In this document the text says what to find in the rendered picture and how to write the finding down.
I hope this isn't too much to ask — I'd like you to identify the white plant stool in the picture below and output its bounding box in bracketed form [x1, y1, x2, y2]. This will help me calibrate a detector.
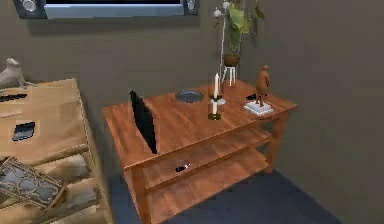
[221, 65, 237, 87]

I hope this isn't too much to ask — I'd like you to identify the black laptop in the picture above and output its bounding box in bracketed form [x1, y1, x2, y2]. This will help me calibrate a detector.
[129, 89, 158, 155]

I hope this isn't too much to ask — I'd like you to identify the brown wooden shelf table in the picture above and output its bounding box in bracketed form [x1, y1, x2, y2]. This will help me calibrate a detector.
[102, 79, 298, 224]

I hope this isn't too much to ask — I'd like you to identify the wall mounted television set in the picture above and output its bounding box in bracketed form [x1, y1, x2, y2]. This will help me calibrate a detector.
[12, 0, 201, 20]

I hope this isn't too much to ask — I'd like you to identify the brown figure statue white base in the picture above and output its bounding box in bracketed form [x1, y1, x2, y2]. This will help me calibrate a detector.
[243, 64, 274, 117]

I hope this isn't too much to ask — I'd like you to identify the light wooden shelf unit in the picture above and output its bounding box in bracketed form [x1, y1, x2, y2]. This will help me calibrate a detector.
[0, 78, 113, 224]

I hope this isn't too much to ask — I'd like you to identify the ornate framed grey tray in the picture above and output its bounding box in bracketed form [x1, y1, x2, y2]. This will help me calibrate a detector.
[0, 156, 67, 210]

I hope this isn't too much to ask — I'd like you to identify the green house plant brown pot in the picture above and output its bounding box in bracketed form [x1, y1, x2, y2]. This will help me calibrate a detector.
[213, 0, 266, 67]

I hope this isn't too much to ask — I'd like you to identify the black remote control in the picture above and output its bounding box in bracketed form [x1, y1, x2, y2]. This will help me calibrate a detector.
[0, 93, 28, 103]

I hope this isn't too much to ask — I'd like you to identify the dark grey phone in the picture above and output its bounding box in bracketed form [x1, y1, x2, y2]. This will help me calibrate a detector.
[12, 121, 36, 142]

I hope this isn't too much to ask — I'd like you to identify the grey bird figurine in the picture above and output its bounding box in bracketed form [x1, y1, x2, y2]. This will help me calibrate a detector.
[0, 57, 34, 90]

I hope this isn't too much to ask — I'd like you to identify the grey round plate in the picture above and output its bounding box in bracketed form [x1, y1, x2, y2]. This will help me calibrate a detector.
[175, 89, 205, 104]

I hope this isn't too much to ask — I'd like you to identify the white candle in holder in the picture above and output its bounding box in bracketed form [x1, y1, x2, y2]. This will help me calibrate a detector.
[209, 72, 227, 106]
[207, 99, 222, 121]

